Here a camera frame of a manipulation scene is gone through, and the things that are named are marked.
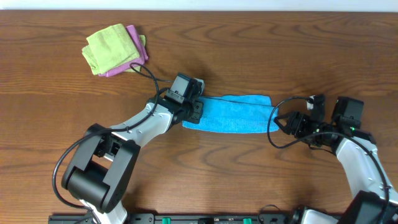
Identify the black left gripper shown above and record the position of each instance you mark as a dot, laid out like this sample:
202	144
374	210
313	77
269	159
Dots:
199	107

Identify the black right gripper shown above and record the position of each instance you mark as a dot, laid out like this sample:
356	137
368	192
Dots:
294	124

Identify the blue microfiber cloth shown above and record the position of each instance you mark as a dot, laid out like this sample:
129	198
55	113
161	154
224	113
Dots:
236	114

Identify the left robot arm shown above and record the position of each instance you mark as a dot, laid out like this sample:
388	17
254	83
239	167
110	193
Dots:
104	158

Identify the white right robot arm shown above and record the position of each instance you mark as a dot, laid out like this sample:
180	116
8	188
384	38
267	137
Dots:
374	196

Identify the pink folded cloth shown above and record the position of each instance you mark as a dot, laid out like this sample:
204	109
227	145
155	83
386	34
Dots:
117	50

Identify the green folded cloth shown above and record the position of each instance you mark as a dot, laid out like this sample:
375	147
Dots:
93	43

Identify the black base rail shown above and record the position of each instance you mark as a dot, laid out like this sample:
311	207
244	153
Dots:
148	218

